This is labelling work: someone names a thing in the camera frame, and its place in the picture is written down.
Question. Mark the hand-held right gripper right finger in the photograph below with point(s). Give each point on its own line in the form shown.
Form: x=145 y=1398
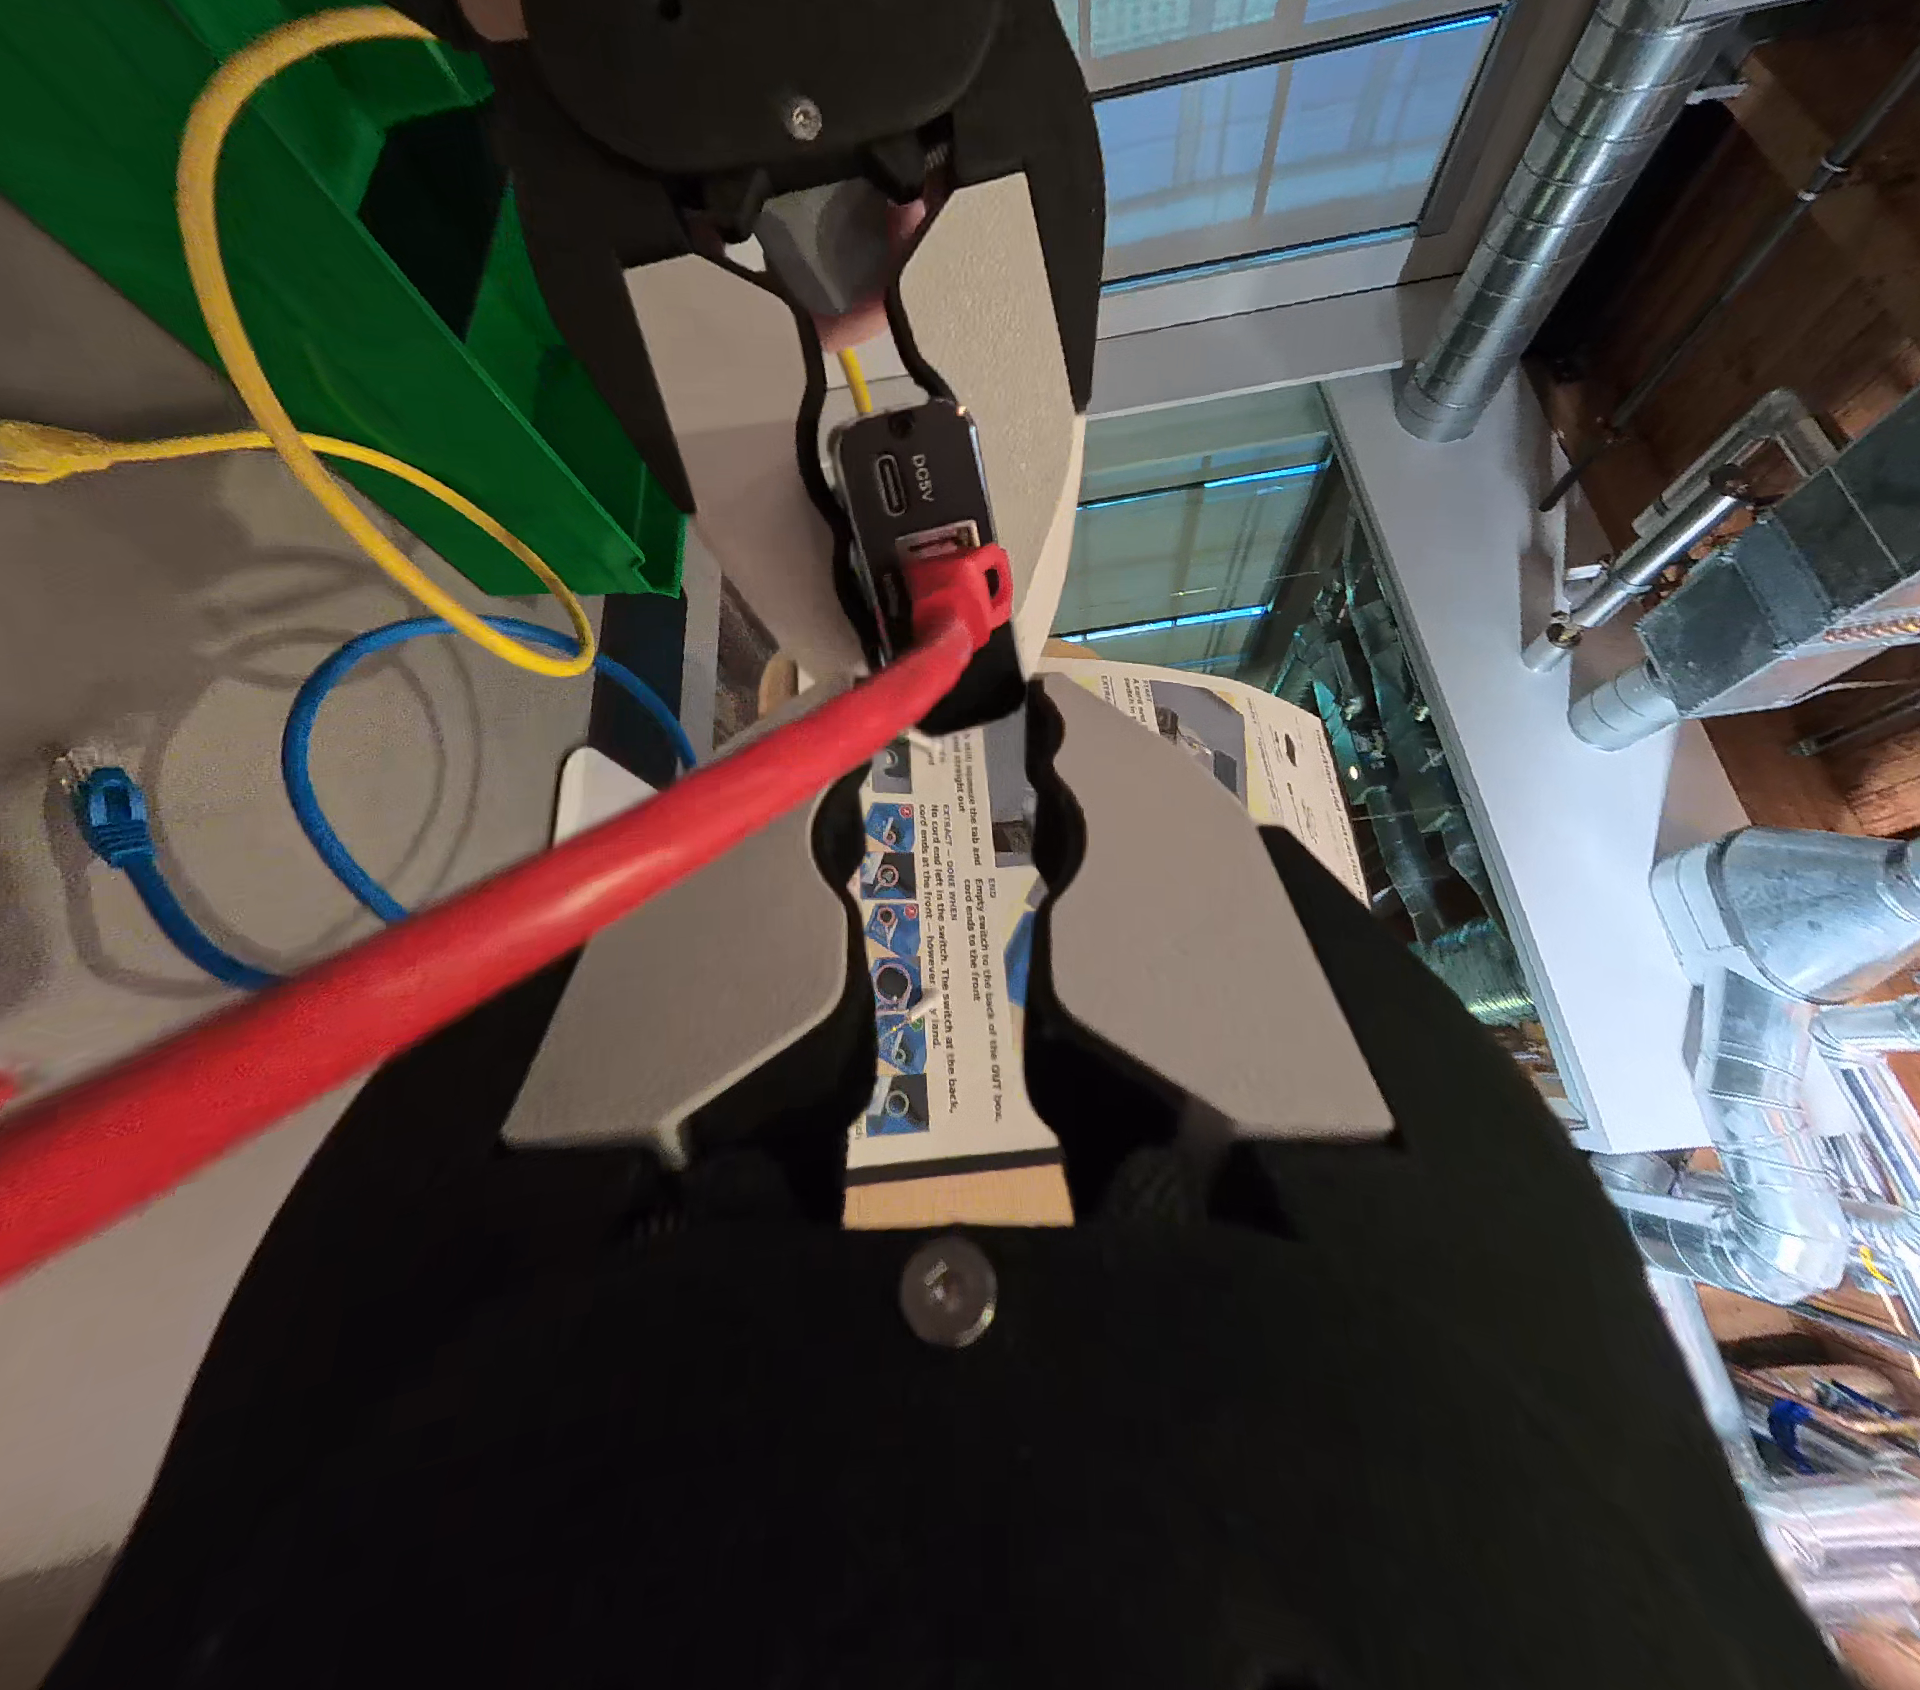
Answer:
x=1200 y=971

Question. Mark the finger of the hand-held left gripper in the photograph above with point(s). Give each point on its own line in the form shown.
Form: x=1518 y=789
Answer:
x=735 y=415
x=1021 y=371

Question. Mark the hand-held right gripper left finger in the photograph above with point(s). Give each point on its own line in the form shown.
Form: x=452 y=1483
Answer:
x=704 y=1015

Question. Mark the black ethernet splitter box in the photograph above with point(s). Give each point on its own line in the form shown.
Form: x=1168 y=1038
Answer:
x=901 y=475

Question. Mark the green plastic bin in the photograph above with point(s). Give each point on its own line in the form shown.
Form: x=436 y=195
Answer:
x=375 y=265

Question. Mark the wooden clipboard with instruction sheet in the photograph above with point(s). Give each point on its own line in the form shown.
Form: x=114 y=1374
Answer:
x=945 y=971

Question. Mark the silver insulated duct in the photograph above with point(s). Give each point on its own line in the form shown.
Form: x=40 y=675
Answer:
x=1771 y=1044

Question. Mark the spiral metal duct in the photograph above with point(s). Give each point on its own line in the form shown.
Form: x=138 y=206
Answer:
x=1574 y=204

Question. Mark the rectangular metal duct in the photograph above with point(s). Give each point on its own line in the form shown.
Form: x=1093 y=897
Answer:
x=1785 y=580

